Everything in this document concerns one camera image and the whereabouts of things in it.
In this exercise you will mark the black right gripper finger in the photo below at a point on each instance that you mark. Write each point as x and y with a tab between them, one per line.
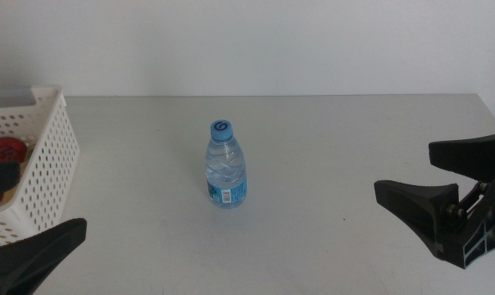
464	157
419	205

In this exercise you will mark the blue label water bottle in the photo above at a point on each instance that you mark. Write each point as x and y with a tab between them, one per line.
226	168

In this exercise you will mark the red can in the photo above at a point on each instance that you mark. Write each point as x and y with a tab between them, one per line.
5	149

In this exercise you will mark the white perforated plastic basket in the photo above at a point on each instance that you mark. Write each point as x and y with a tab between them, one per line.
51	164

